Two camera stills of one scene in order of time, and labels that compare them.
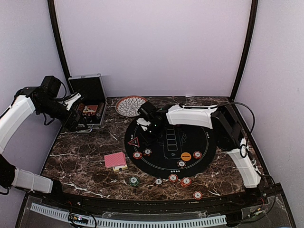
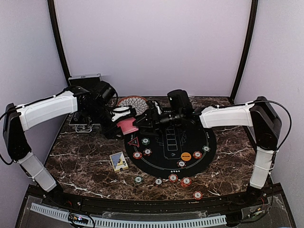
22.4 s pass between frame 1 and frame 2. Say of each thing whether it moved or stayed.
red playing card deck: moved
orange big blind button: stayed
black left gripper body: moved
